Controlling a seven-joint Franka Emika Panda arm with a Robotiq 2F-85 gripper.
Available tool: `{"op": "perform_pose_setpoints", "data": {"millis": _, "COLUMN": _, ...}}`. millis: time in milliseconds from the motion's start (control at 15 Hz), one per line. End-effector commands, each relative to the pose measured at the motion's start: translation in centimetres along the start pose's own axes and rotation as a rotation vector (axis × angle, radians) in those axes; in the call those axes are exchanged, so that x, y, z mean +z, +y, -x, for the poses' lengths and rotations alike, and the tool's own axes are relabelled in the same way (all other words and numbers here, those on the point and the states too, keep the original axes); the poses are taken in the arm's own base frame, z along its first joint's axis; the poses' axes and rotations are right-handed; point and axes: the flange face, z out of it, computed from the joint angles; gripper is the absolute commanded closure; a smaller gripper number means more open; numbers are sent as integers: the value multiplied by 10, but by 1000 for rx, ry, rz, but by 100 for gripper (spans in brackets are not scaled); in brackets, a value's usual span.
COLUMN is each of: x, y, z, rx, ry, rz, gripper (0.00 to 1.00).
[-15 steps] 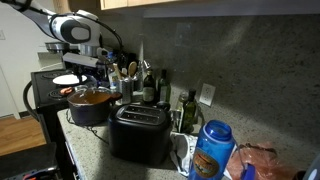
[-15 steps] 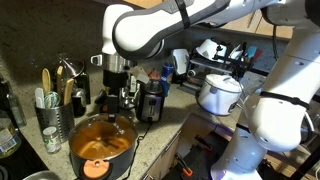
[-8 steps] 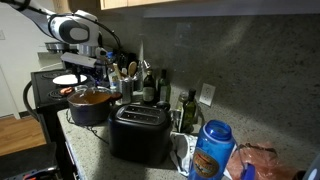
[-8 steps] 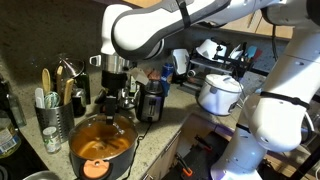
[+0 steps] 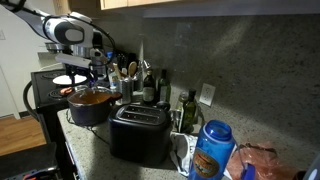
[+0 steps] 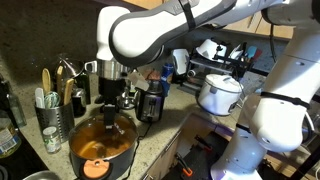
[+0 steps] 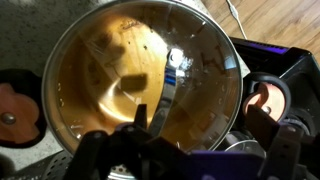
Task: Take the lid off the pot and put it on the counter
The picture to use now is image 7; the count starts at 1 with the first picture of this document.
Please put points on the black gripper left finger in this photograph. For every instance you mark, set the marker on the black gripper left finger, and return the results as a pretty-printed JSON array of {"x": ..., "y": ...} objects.
[{"x": 96, "y": 150}]

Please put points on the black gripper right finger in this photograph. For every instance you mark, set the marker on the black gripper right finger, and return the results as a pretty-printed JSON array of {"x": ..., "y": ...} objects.
[{"x": 280, "y": 143}]

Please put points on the dark pot orange interior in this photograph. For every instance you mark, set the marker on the dark pot orange interior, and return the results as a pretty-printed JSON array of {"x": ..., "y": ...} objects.
[{"x": 20, "y": 110}]

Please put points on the perforated metal utensil holder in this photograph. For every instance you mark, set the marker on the perforated metal utensil holder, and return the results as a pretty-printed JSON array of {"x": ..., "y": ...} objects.
[{"x": 58, "y": 166}]

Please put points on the black stove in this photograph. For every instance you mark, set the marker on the black stove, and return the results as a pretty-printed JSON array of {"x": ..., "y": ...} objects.
[{"x": 300, "y": 76}]

